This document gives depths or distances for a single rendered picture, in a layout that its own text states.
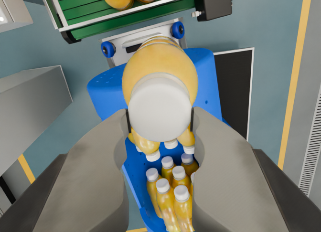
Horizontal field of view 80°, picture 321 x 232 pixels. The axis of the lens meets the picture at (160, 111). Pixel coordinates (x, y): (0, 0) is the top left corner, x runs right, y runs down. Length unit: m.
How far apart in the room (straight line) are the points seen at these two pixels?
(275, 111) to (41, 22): 2.02
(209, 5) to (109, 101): 0.35
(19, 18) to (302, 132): 2.28
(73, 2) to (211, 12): 0.38
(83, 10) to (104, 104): 0.36
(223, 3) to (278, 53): 1.35
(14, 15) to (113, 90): 0.29
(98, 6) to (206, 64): 0.39
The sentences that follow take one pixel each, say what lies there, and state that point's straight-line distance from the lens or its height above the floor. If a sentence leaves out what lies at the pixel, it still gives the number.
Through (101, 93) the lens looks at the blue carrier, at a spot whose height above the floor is 1.20.
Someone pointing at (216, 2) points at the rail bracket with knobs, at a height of 1.00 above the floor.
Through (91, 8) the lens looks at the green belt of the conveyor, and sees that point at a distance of 0.65.
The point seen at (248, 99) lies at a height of 0.15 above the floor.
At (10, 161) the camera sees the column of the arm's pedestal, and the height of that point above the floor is 0.80.
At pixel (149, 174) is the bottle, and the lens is 0.65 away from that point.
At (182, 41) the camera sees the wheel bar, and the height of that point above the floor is 0.93.
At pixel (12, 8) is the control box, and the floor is 1.06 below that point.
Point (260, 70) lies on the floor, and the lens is 1.83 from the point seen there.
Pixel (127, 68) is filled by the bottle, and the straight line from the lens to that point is 0.16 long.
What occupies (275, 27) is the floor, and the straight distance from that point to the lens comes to 1.83.
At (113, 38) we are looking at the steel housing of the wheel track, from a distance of 0.59.
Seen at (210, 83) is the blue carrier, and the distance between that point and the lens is 0.38.
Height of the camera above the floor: 1.53
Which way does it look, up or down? 66 degrees down
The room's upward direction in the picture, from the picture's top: 169 degrees clockwise
